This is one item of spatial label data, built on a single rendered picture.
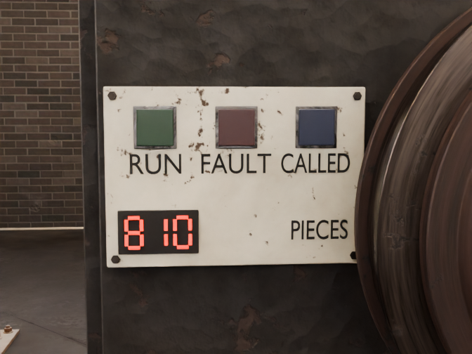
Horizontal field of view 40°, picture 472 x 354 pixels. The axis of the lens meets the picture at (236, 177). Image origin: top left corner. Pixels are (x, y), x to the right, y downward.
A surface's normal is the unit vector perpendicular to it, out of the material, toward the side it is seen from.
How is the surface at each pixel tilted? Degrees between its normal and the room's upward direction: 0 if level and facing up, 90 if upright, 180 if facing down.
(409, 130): 90
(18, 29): 90
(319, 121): 90
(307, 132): 90
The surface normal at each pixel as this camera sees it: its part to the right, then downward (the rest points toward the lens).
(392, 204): 0.07, 0.11
